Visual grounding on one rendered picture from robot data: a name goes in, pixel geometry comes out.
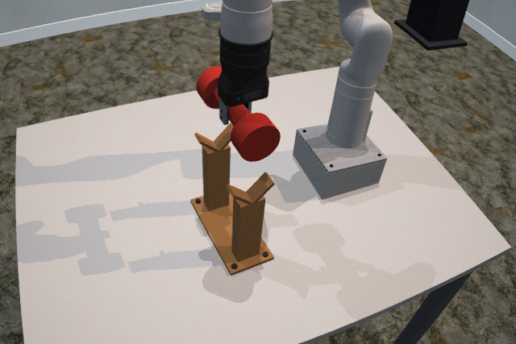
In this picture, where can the brown wooden cradle stand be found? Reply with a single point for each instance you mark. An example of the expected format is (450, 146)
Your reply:
(238, 242)

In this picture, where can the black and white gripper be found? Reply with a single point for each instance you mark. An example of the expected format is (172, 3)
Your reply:
(244, 55)

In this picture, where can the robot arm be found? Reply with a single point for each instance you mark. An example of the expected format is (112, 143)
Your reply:
(371, 37)

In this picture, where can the red dumbbell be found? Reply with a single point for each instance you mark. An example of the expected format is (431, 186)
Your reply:
(254, 135)

